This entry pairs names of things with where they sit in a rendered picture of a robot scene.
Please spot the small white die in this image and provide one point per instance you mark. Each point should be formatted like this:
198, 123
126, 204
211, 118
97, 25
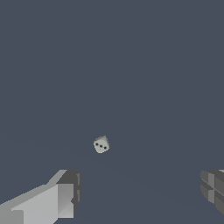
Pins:
101, 145

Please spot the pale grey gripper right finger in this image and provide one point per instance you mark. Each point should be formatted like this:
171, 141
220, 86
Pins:
214, 188

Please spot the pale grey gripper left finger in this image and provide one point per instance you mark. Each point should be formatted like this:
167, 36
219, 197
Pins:
46, 201

